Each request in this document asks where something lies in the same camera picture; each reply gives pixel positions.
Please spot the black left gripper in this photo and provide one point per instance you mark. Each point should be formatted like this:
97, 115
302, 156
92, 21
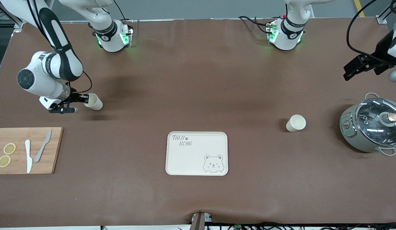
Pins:
381, 51

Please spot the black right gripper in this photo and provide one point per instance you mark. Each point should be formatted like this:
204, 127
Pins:
73, 96

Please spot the white IKEA cup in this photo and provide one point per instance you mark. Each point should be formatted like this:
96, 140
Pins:
95, 103
295, 124

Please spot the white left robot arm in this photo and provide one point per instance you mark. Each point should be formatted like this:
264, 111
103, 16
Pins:
285, 40

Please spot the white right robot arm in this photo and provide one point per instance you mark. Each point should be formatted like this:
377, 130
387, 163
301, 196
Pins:
44, 87

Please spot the wooden cutting board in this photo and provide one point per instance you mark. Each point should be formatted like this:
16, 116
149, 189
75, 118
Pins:
54, 150

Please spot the glass pot lid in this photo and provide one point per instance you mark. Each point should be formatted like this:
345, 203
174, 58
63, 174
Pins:
370, 127

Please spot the grey plastic knife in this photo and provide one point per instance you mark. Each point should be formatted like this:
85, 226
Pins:
41, 150

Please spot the grey-green electric pot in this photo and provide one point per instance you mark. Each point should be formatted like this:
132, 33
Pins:
351, 140

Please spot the white plastic knife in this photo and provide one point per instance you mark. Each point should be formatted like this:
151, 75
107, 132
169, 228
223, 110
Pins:
28, 156

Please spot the yellow lemon slice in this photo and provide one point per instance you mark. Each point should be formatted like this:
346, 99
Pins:
9, 148
4, 161

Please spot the brown table cover mat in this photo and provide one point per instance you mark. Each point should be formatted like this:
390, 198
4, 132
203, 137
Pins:
198, 95

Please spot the cream bear print tray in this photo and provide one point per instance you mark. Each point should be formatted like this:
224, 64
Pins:
191, 164

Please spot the aluminium frame profile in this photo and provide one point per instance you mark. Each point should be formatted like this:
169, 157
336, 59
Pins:
18, 25
381, 19

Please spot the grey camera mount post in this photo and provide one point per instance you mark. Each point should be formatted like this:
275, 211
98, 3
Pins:
199, 222

